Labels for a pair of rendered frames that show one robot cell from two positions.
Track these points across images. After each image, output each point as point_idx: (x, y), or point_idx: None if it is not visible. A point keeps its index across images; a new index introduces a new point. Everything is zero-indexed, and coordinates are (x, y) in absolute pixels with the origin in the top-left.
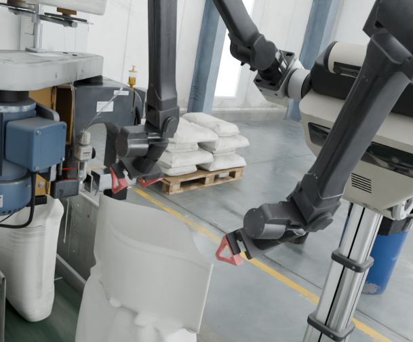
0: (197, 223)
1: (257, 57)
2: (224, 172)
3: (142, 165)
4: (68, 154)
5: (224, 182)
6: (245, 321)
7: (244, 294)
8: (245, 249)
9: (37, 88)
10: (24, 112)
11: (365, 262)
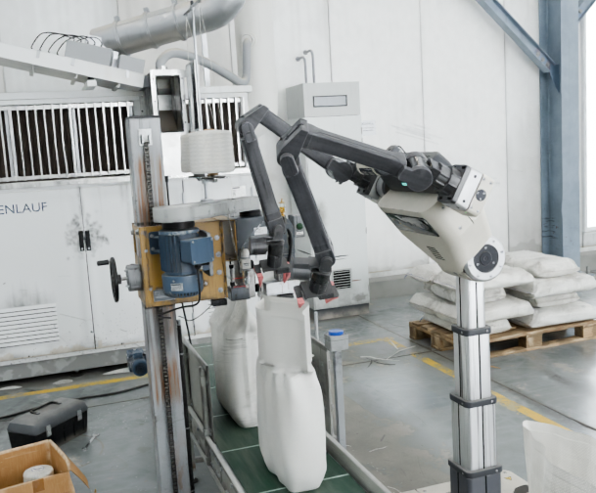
0: (491, 389)
1: (335, 174)
2: (560, 329)
3: (270, 262)
4: (238, 267)
5: (564, 344)
6: None
7: (517, 454)
8: (548, 414)
9: (195, 219)
10: (190, 234)
11: (476, 328)
